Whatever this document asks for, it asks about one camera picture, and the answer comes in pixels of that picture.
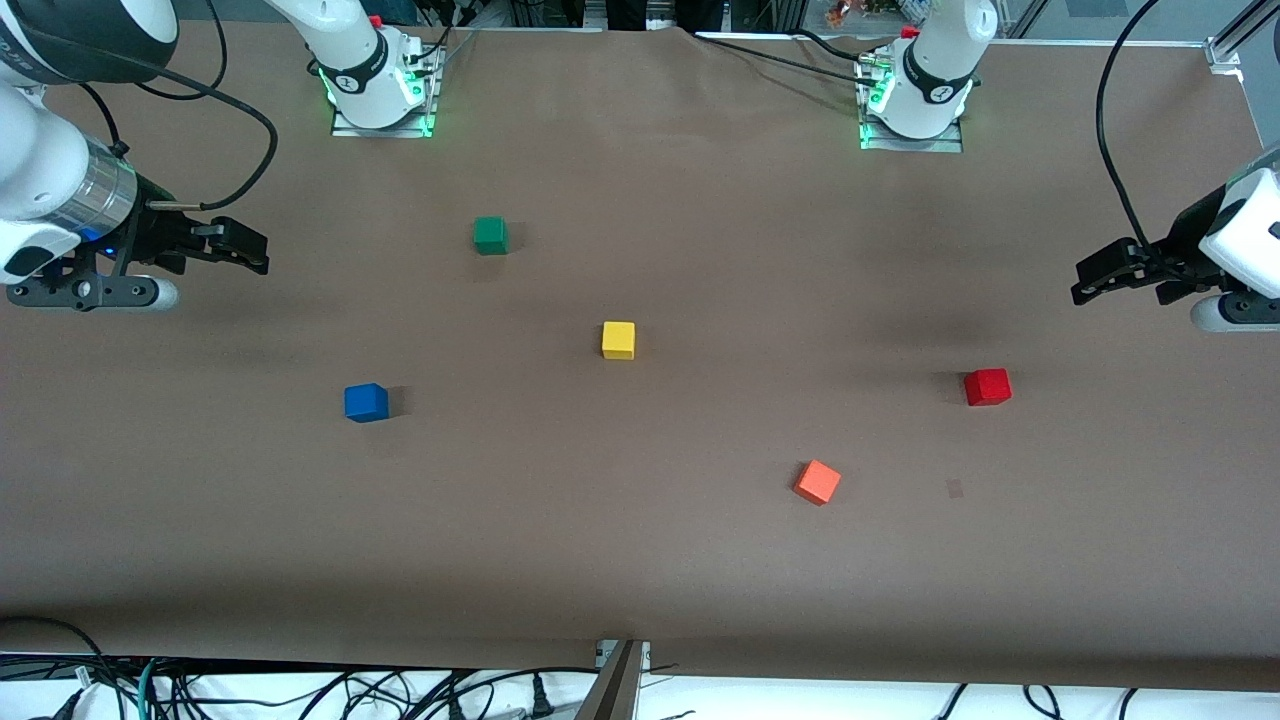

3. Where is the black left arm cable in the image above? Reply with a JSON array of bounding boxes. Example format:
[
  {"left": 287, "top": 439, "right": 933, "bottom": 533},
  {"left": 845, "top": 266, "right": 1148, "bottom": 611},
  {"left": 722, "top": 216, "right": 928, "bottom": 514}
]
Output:
[{"left": 1095, "top": 0, "right": 1176, "bottom": 281}]

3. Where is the aluminium frame corner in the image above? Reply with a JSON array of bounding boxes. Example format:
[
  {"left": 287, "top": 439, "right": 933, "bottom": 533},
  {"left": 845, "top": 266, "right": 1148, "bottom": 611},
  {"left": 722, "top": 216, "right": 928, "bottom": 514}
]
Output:
[{"left": 1205, "top": 0, "right": 1280, "bottom": 73}]

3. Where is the red wooden block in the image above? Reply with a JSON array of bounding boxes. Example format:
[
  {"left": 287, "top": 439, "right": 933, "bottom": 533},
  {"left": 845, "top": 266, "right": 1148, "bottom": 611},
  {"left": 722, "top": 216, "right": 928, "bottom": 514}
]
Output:
[{"left": 964, "top": 368, "right": 1012, "bottom": 407}]

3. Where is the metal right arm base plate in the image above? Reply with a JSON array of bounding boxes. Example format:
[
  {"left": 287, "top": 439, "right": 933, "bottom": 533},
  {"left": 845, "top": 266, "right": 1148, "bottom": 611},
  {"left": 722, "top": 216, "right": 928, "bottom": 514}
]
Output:
[{"left": 330, "top": 45, "right": 438, "bottom": 139}]

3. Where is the aluminium profile beam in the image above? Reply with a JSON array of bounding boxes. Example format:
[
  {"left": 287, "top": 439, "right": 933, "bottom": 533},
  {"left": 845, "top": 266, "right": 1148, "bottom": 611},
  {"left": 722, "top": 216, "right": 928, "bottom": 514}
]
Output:
[{"left": 575, "top": 640, "right": 651, "bottom": 720}]

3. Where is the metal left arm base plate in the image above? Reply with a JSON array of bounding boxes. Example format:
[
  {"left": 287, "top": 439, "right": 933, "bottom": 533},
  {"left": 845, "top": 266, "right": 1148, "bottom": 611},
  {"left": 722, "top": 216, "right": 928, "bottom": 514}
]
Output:
[{"left": 858, "top": 50, "right": 964, "bottom": 154}]

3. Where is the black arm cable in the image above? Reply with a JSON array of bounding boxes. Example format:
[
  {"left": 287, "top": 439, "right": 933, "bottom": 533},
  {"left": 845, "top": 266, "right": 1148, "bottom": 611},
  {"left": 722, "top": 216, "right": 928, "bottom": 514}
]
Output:
[
  {"left": 0, "top": 0, "right": 279, "bottom": 211},
  {"left": 1095, "top": 0, "right": 1176, "bottom": 281}
]

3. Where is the orange wooden block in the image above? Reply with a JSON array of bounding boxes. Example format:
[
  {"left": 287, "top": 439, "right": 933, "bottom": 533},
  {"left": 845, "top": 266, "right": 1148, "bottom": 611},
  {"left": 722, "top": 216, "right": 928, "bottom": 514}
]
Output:
[{"left": 793, "top": 459, "right": 842, "bottom": 506}]

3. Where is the black arched cable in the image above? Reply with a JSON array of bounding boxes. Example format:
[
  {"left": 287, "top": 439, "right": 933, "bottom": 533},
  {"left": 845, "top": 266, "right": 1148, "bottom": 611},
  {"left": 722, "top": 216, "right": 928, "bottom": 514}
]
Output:
[{"left": 0, "top": 616, "right": 131, "bottom": 720}]

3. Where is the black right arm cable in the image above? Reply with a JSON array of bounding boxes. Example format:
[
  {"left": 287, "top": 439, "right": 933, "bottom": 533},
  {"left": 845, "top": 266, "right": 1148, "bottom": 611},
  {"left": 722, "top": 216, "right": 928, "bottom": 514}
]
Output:
[{"left": 0, "top": 0, "right": 279, "bottom": 211}]

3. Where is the brown table cover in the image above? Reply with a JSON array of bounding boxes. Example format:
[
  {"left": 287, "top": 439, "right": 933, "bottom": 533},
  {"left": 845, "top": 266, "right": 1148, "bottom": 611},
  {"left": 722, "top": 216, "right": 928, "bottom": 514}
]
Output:
[{"left": 0, "top": 20, "right": 1280, "bottom": 693}]

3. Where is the black cable across table cover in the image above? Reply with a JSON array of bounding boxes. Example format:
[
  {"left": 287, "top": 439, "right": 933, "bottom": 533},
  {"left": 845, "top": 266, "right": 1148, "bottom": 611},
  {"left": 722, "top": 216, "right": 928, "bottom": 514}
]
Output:
[{"left": 690, "top": 30, "right": 886, "bottom": 86}]

